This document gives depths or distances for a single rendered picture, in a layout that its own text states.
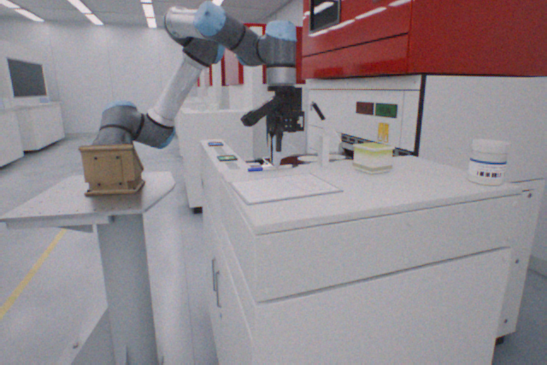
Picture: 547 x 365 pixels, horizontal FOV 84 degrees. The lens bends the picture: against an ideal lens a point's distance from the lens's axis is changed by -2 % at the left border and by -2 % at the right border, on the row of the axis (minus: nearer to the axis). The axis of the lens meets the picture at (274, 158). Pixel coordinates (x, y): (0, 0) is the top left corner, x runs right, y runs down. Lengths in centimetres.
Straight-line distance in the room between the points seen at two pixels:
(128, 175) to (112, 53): 794
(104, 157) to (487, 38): 133
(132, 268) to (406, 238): 97
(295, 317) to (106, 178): 82
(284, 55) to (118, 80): 831
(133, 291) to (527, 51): 167
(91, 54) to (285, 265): 875
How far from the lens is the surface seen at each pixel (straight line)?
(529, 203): 163
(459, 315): 90
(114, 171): 118
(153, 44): 897
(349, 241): 59
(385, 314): 73
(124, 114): 127
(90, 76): 909
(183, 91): 125
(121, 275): 131
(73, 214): 108
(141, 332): 146
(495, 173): 83
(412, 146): 109
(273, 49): 78
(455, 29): 118
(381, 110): 120
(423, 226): 69
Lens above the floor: 118
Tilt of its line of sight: 13 degrees down
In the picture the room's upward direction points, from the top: straight up
